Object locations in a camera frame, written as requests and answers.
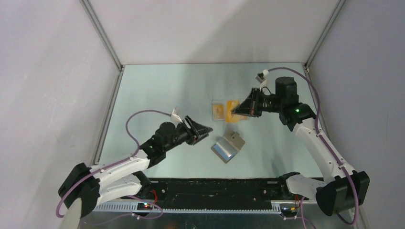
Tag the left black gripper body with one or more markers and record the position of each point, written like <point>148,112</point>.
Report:
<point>184,134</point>

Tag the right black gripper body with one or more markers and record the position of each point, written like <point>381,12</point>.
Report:
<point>265,103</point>

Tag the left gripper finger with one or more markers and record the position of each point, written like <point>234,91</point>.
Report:
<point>197,137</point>
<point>197,128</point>

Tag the clear plastic card box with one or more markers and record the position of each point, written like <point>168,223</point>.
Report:
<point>228,106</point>

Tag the grey card holder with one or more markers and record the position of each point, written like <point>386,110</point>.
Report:
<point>228,146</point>

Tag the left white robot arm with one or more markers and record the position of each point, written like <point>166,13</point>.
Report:
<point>95,185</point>

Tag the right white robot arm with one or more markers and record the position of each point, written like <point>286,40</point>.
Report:
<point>342,188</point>

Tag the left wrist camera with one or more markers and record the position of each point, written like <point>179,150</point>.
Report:
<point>175,118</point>

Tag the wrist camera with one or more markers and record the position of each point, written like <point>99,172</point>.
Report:
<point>261,78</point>
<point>175,118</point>

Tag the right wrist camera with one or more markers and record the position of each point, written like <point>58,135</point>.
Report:
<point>261,78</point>

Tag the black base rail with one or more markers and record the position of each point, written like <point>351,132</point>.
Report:
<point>215,192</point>

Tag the grey cable duct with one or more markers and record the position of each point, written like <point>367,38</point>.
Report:
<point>142,207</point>

